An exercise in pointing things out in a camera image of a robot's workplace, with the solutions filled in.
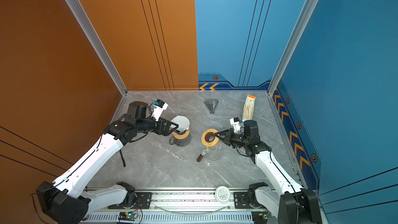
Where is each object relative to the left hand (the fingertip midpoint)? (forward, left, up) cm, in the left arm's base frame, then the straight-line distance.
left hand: (172, 122), depth 74 cm
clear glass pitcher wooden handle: (-6, -20, -22) cm, 31 cm away
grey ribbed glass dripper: (+30, -20, -22) cm, 43 cm away
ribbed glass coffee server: (-1, -4, -19) cm, 20 cm away
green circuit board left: (-36, +19, -25) cm, 48 cm away
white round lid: (-27, -24, -17) cm, 40 cm away
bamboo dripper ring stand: (-1, -3, -14) cm, 14 cm away
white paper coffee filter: (+5, -4, -9) cm, 11 cm away
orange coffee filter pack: (+21, -44, -15) cm, 51 cm away
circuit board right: (-35, -42, -25) cm, 60 cm away
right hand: (-4, -21, -7) cm, 22 cm away
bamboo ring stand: (-7, -20, -8) cm, 23 cm away
